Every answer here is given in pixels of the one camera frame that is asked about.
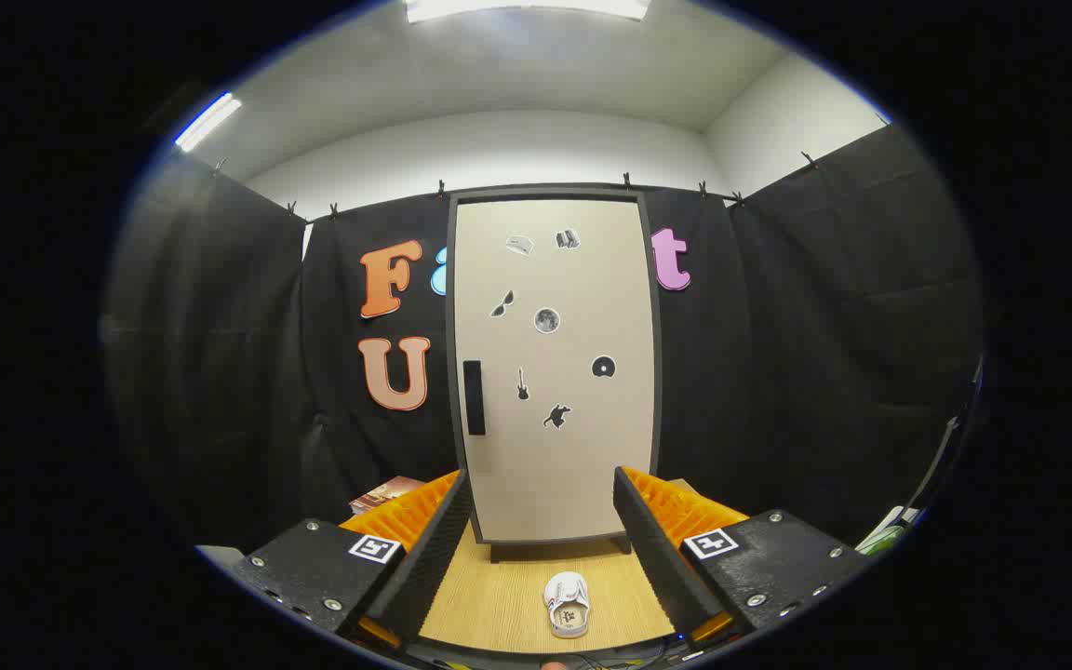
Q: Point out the beige shoe cabinet door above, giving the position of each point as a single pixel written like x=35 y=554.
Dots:
x=555 y=465

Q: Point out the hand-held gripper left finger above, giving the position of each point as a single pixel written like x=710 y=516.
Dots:
x=434 y=558

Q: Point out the narrow ceiling light strip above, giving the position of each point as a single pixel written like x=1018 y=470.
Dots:
x=207 y=121

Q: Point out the white canvas shoe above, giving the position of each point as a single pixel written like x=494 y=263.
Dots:
x=567 y=596

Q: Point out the grey shoe cabinet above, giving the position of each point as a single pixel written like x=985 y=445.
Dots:
x=449 y=279

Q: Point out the brown cover book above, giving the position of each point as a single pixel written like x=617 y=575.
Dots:
x=387 y=491

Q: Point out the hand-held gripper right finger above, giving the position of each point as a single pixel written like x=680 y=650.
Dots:
x=652 y=558

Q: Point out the black backdrop cloth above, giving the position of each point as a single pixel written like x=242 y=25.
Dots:
x=778 y=354

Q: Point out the wide ceiling light panel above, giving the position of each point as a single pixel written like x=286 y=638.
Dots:
x=527 y=7

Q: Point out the row of black clips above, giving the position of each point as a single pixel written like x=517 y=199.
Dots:
x=626 y=179

